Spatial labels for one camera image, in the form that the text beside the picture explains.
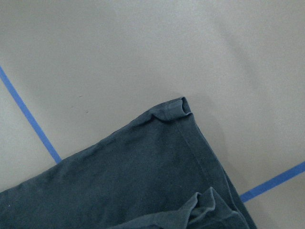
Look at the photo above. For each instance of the black graphic t-shirt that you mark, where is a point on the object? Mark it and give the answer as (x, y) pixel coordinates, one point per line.
(157, 172)

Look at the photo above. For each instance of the blue tape line crosswise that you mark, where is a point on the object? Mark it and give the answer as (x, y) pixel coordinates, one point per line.
(274, 182)

